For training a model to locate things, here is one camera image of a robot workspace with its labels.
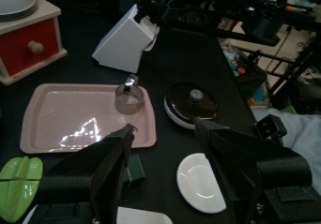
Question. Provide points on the brown pan lid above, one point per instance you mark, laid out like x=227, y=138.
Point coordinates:
x=188, y=104

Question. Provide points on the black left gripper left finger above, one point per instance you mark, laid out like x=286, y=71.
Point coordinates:
x=84, y=174

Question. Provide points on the wooden toy coffee grinder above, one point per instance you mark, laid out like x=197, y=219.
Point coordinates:
x=30, y=43

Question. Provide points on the black metal stand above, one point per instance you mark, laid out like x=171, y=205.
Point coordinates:
x=288, y=65

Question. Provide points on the pink plastic tray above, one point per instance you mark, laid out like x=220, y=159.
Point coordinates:
x=64, y=115

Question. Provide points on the clear glass cup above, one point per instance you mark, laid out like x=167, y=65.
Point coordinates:
x=129, y=104

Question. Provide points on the white toy knife block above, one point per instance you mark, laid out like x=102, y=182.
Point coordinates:
x=121, y=43

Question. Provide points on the light blue cloth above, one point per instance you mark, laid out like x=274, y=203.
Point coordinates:
x=302, y=134

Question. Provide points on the white round plate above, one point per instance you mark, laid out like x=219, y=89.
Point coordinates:
x=196, y=187

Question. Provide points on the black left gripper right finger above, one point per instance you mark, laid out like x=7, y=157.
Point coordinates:
x=251, y=168

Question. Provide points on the green toy lime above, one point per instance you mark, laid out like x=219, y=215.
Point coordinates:
x=19, y=187

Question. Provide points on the small black box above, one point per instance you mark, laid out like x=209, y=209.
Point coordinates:
x=272, y=126

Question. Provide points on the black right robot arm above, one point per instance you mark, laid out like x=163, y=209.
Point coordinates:
x=196, y=18

